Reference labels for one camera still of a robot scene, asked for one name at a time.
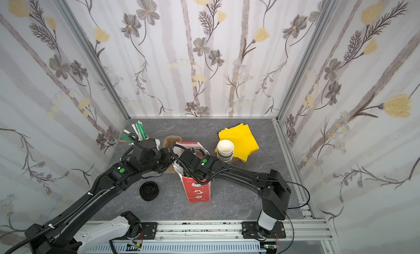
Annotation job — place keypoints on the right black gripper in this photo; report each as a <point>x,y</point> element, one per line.
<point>183,156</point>

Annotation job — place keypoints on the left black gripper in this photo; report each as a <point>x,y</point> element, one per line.
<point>164,157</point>

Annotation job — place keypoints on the red white paper bag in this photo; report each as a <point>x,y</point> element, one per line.
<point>194,191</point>

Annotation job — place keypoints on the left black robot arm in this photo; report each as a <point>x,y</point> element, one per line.
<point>57,236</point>

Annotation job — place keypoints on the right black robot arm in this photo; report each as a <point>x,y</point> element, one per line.
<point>271,187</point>

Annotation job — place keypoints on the brown pulp cup carrier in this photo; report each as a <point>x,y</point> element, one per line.
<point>172,139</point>

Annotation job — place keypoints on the stack of black lids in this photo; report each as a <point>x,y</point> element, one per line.
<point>149,191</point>

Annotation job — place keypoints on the stack of paper cups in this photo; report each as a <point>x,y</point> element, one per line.
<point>225,151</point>

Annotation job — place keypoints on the green and white straws bundle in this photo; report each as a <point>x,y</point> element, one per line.
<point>136,131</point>

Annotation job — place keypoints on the yellow paper napkins stack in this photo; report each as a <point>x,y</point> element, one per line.
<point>243,140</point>

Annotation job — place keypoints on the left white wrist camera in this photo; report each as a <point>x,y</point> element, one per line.
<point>157,142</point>

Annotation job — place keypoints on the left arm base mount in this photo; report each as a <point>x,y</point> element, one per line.
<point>143,230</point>

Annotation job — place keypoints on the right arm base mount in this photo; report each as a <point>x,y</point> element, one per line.
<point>251,230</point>

